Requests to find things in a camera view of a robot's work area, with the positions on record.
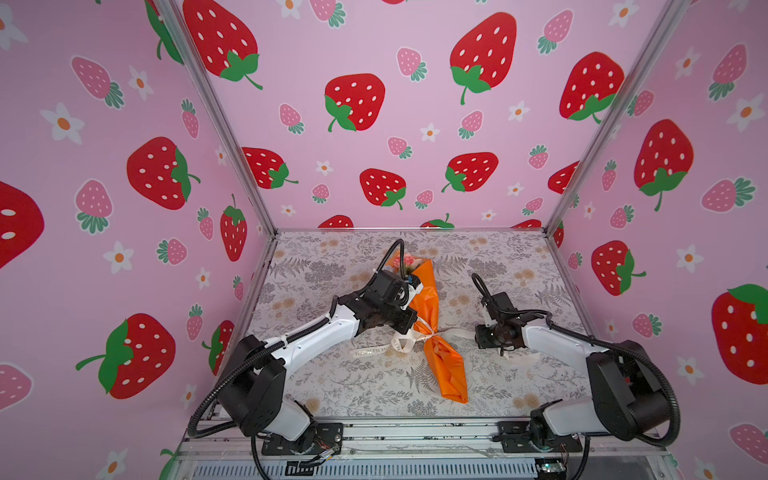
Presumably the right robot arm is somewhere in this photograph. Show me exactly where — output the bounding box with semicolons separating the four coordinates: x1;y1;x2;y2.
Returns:
475;293;682;449

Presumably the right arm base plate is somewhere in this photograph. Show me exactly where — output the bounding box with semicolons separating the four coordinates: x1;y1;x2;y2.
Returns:
492;421;583;453

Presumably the vertical aluminium post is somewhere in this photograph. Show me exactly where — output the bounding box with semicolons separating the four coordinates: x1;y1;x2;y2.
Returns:
543;0;689;240
158;0;278;240

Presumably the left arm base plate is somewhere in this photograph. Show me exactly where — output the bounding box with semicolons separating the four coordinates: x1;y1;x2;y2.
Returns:
260;422;344;456

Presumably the left vertical aluminium post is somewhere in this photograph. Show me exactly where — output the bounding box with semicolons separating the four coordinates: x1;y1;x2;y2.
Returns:
158;0;278;240

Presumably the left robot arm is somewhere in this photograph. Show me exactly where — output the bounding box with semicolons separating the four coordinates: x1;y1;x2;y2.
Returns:
187;270;423;441

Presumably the cream ribbon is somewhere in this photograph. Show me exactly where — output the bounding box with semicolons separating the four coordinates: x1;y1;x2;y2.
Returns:
350;317;541;367

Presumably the orange wrapping paper sheet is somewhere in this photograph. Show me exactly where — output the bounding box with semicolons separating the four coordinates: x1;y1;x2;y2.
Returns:
390;254;469;404

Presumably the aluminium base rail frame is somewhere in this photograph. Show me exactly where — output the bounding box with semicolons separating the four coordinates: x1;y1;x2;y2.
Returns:
164;417;683;479

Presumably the right vertical aluminium post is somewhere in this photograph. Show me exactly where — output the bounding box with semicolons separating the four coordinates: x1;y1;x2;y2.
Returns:
543;0;689;240

